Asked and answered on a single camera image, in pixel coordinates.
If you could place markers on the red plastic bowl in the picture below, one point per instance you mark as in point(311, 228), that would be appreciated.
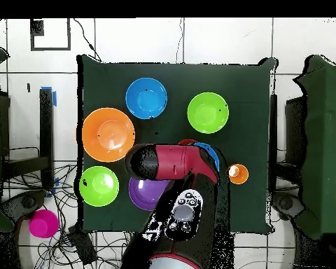
point(187, 141)

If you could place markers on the blue plastic bowl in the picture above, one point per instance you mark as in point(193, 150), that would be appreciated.
point(146, 98)
point(211, 152)

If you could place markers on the purple plastic bowl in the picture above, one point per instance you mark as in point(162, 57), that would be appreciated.
point(145, 194)

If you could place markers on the large orange plastic bowl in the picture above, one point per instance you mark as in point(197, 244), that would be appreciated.
point(108, 134)

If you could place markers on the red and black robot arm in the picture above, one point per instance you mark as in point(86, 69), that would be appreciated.
point(173, 159)

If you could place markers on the green plastic bowl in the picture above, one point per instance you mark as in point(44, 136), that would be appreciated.
point(98, 186)
point(207, 113)

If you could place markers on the orange plastic cup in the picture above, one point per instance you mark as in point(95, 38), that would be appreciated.
point(239, 175)

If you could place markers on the dark green tablecloth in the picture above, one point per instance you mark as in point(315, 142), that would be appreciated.
point(240, 84)

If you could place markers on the black stand with blue tape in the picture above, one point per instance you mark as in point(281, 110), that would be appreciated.
point(46, 126)

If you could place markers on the black box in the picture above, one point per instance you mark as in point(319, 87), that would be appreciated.
point(295, 126)
point(4, 123)

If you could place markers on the black power strip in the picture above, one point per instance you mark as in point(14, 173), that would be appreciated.
point(82, 246)

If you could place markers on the pink plastic cup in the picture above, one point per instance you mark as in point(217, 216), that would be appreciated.
point(43, 223)

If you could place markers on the dark square floor frame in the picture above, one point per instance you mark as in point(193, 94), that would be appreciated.
point(36, 28)

